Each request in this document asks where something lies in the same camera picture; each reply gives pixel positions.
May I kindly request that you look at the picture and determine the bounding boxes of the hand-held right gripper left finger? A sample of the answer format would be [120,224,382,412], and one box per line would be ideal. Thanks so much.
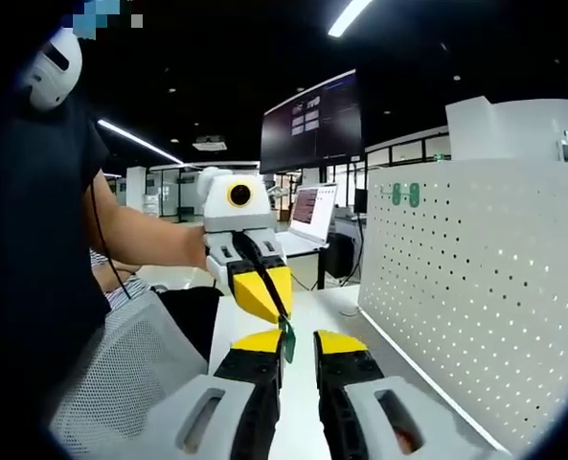
[148,328,284,460]

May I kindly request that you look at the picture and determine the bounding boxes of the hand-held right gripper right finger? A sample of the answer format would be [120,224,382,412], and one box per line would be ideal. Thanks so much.
[313,329,498,460]

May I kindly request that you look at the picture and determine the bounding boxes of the white perforated mounting plate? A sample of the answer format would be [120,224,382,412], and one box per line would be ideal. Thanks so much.
[357,156,568,454]

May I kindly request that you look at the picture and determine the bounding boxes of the white side desk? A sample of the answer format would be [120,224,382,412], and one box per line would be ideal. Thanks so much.
[273,239,332,291]

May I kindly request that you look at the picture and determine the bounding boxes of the black computer tower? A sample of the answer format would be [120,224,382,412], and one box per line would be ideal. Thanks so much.
[324,233,361,279]

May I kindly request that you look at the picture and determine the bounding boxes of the white laptop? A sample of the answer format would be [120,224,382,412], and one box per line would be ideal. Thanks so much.
[276,183,338,258]

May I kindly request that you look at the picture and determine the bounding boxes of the ceiling air vent unit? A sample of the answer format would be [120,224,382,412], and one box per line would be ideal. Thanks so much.
[192,135,228,152]

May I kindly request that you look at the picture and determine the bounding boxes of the white mesh chair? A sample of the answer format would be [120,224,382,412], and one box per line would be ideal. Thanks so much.
[48,289,211,454]

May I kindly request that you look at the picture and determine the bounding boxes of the large black monitor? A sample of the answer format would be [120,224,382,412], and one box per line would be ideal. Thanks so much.
[259,69,365,174]

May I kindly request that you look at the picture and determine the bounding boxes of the long ceiling light strip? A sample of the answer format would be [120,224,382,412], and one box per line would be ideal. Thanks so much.
[328,0,375,38]
[96,118,185,165]

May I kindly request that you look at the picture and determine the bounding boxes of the person's dark shirt torso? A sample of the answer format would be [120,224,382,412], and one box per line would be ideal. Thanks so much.
[0,90,112,423]

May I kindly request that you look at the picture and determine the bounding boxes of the white chest-worn device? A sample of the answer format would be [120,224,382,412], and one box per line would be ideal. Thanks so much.
[17,26,83,112]

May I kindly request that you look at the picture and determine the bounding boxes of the black cable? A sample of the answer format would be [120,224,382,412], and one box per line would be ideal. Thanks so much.
[87,179,134,301]

